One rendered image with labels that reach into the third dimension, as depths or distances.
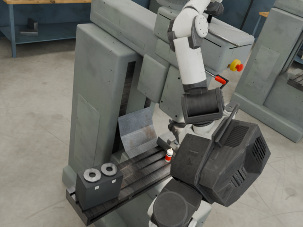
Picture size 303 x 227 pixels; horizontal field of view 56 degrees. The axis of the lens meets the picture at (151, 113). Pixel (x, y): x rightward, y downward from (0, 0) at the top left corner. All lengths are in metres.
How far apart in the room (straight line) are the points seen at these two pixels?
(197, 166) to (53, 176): 2.12
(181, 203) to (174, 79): 0.83
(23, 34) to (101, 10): 3.27
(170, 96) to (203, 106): 0.62
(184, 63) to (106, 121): 1.10
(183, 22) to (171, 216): 0.65
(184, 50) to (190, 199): 0.51
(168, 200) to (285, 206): 2.72
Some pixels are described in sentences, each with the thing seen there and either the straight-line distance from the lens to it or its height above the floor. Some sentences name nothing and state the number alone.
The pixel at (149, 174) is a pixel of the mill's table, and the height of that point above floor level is 0.91.
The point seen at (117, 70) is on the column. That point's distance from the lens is 1.78.
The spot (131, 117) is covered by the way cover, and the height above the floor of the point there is 1.04.
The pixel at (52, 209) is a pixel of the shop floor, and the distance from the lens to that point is 2.79.
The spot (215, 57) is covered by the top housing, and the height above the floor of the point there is 1.80.
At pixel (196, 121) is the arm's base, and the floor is 1.69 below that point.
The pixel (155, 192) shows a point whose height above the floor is 0.80.
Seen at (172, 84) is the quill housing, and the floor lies 1.52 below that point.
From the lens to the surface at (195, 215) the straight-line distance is 2.05.
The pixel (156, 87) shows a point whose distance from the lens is 1.69.
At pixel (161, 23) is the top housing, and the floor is 1.82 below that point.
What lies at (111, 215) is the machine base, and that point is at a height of 0.20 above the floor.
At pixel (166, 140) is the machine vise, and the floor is 0.98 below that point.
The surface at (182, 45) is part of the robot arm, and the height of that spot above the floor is 1.93.
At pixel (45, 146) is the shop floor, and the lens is 3.32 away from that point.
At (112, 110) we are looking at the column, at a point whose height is 1.15.
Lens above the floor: 2.28
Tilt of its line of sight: 35 degrees down
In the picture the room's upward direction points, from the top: 15 degrees clockwise
